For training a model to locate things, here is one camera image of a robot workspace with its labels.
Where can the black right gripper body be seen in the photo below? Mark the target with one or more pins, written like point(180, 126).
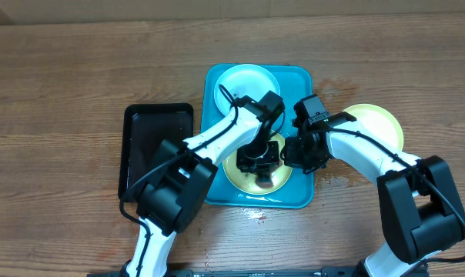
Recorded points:
point(304, 155)

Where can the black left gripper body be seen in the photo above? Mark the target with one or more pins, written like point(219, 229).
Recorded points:
point(258, 155)

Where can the dark hourglass sponge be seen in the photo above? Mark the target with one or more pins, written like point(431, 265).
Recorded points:
point(264, 180)

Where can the yellow plate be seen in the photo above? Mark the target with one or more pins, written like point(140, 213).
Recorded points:
point(379, 122)
point(245, 181)

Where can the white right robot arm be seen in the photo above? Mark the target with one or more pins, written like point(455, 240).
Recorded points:
point(422, 216)

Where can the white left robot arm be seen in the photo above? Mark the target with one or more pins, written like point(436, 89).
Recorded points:
point(165, 200)

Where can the teal plastic tray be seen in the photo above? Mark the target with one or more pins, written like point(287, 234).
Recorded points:
point(298, 191)

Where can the black rectangular water tray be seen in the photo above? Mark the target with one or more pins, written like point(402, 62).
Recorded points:
point(144, 127)

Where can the light blue plate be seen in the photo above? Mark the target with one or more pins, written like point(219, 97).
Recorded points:
point(244, 80)

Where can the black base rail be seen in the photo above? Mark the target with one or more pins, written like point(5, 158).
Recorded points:
point(328, 271)

